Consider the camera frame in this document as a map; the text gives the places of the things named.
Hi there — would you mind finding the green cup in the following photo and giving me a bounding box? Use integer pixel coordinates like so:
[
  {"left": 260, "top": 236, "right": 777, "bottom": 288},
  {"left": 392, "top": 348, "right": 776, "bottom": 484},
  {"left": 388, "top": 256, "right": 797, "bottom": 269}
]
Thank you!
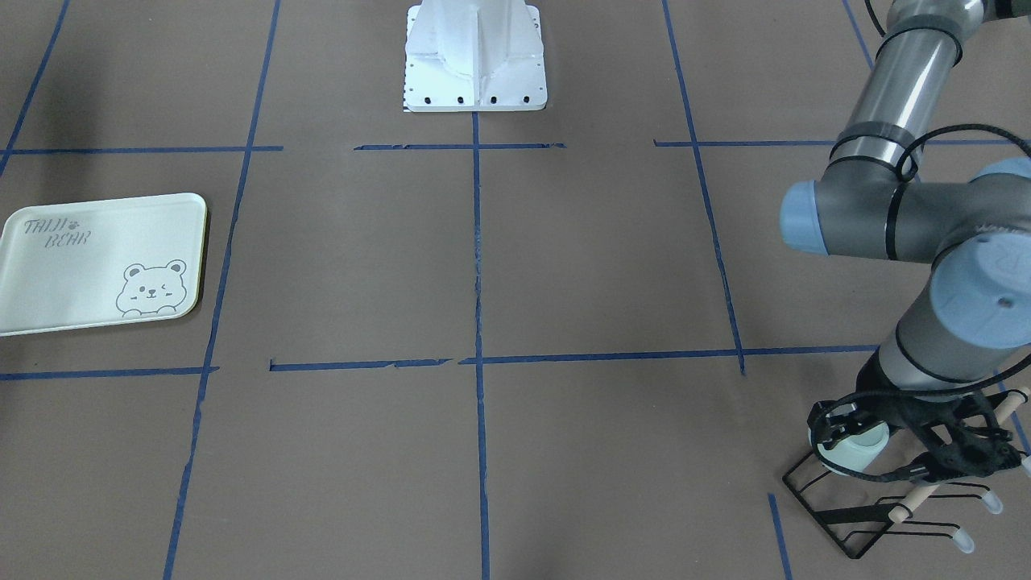
[{"left": 807, "top": 422, "right": 890, "bottom": 476}]

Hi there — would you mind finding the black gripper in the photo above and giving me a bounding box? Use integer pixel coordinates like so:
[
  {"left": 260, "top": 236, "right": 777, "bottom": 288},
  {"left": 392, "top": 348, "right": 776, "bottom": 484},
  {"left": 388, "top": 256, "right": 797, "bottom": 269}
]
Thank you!
[{"left": 854, "top": 391, "right": 1012, "bottom": 476}]

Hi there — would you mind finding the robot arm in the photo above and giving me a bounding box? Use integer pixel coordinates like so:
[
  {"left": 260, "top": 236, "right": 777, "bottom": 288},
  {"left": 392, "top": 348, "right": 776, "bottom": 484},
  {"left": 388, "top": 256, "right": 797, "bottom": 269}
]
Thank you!
[{"left": 780, "top": 1, "right": 1029, "bottom": 483}]

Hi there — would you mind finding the cream bear tray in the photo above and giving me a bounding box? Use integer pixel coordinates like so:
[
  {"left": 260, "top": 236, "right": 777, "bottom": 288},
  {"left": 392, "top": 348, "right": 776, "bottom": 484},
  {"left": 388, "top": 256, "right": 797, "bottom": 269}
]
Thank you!
[{"left": 1, "top": 193, "right": 209, "bottom": 337}]

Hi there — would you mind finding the black wire cup rack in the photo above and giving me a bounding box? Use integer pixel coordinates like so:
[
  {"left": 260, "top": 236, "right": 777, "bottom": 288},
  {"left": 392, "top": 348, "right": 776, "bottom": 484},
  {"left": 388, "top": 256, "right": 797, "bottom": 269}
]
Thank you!
[{"left": 781, "top": 387, "right": 1031, "bottom": 560}]

